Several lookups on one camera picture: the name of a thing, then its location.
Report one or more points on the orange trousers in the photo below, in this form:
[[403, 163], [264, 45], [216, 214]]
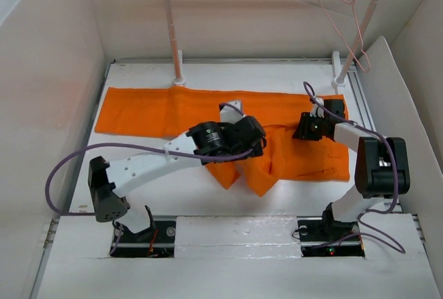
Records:
[[166, 113]]

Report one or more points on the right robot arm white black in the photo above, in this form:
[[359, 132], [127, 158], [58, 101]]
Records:
[[382, 169]]

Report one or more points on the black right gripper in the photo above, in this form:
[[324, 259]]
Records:
[[302, 131]]

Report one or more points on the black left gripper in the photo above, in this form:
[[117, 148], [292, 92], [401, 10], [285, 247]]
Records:
[[254, 148]]

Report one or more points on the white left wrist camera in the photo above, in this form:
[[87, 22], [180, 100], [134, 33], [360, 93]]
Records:
[[231, 112]]

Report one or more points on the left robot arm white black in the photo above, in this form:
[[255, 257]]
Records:
[[111, 182]]

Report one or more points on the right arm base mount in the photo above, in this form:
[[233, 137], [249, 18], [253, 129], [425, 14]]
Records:
[[317, 240]]

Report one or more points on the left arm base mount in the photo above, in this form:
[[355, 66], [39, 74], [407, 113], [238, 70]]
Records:
[[158, 242]]

